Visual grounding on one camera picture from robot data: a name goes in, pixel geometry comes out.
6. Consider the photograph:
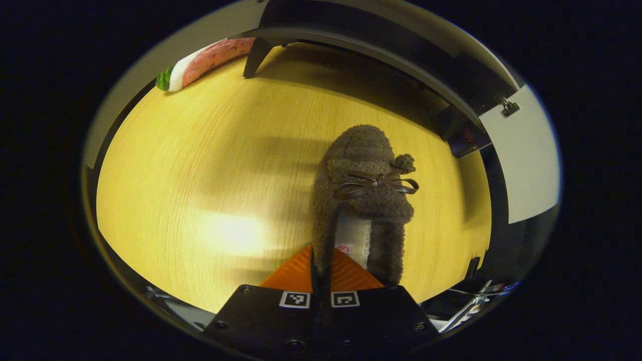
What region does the white shoe cabinet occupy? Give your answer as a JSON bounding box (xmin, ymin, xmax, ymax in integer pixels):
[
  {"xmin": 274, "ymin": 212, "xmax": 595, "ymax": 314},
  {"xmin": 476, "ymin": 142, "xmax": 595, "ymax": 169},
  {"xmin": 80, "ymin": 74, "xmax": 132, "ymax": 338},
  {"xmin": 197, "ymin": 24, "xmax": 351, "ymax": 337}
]
[{"xmin": 243, "ymin": 0, "xmax": 522, "ymax": 161}]

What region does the watermelon slice toy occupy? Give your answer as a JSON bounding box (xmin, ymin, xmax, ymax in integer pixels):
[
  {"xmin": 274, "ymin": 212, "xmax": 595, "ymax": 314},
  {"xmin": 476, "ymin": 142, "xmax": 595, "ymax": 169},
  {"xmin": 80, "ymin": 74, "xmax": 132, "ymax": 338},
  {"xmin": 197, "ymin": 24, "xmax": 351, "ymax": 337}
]
[{"xmin": 155, "ymin": 37, "xmax": 257, "ymax": 93}]

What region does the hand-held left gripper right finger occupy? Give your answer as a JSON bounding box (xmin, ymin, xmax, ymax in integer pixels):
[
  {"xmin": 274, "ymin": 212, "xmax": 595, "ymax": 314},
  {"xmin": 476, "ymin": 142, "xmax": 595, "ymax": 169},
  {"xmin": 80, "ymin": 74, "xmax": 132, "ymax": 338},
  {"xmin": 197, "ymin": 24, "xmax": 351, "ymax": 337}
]
[{"xmin": 321, "ymin": 248, "xmax": 441, "ymax": 359}]

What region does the brown fuzzy shoe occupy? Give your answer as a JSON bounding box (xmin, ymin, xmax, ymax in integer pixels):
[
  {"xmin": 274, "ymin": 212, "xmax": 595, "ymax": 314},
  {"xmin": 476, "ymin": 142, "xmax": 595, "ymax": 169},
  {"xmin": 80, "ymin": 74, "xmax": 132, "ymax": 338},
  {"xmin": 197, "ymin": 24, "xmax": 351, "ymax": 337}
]
[{"xmin": 311, "ymin": 124, "xmax": 420, "ymax": 287}]

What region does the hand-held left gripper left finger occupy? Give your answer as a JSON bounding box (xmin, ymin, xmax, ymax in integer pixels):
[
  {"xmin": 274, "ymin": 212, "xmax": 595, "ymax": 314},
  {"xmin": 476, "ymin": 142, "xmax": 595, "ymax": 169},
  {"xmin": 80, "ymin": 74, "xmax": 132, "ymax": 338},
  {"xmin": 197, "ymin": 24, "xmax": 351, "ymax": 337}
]
[{"xmin": 203, "ymin": 244, "xmax": 322, "ymax": 360}]

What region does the small black box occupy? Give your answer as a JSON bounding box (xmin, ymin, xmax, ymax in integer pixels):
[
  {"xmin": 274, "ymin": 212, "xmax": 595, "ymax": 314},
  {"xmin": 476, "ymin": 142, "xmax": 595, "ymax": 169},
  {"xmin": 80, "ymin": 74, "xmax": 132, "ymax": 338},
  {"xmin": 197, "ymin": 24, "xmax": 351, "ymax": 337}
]
[{"xmin": 448, "ymin": 124, "xmax": 493, "ymax": 159}]

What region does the silver metal bracket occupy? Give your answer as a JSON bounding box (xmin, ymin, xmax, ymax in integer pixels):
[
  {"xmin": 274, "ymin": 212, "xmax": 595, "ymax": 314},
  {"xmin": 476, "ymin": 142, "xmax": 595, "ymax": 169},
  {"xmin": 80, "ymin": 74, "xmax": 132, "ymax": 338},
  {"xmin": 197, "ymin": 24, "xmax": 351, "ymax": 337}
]
[{"xmin": 439, "ymin": 280, "xmax": 520, "ymax": 332}]

